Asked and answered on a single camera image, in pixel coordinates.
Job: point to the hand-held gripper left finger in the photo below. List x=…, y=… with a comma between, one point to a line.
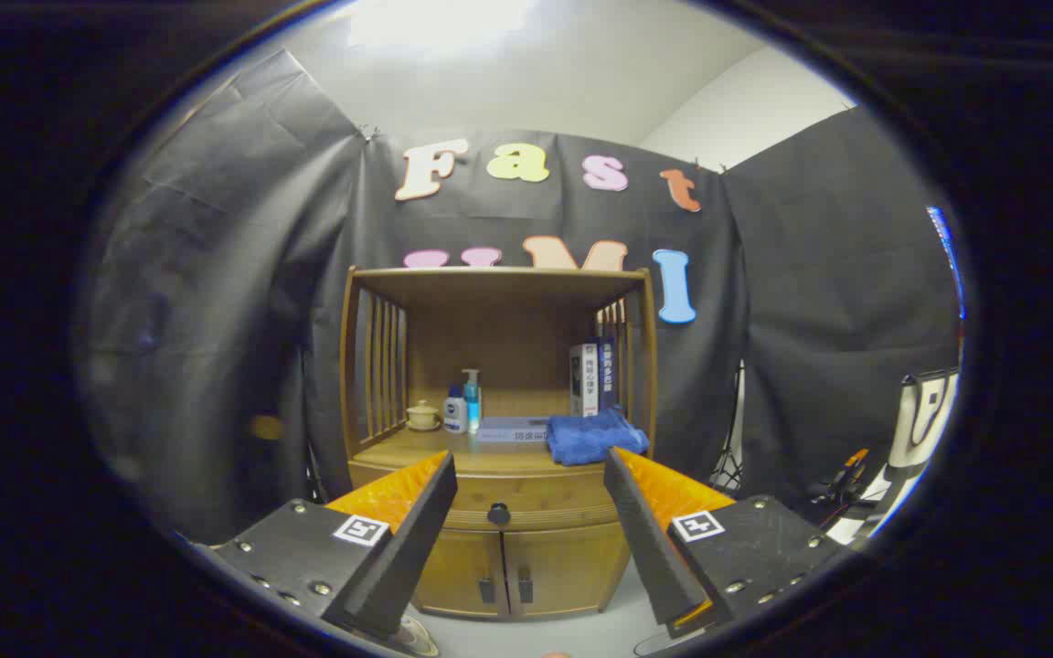
x=398, y=557

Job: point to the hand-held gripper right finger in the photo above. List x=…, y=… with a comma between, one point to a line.
x=650, y=548

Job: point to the black drawer knob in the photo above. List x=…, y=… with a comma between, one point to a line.
x=498, y=514

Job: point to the wooden drawer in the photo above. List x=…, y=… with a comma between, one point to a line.
x=536, y=498

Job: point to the wooden cabinet door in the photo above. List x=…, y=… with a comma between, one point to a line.
x=563, y=567
x=458, y=571

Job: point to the wooden countertop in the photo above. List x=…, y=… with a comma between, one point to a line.
x=435, y=450

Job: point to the wooden cabinet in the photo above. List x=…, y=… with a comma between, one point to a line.
x=499, y=320

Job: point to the black tripod stand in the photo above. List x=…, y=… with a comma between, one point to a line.
x=728, y=457

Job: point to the blue folded towel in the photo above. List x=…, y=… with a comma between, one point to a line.
x=592, y=437

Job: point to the cream lidded teacup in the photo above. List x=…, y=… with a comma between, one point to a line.
x=422, y=416

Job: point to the white bottle blue cap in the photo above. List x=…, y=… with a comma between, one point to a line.
x=455, y=413

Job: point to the flat grey book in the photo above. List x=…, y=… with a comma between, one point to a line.
x=513, y=429

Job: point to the blue pump bottle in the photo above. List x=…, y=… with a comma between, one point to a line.
x=472, y=397

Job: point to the upright grey white book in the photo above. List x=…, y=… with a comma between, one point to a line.
x=584, y=379

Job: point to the upright dark blue book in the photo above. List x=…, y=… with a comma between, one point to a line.
x=606, y=370

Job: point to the orange black tool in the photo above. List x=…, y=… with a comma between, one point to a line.
x=846, y=471

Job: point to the white black bag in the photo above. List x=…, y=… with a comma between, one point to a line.
x=924, y=420

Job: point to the black backdrop cloth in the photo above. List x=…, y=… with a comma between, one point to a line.
x=216, y=274

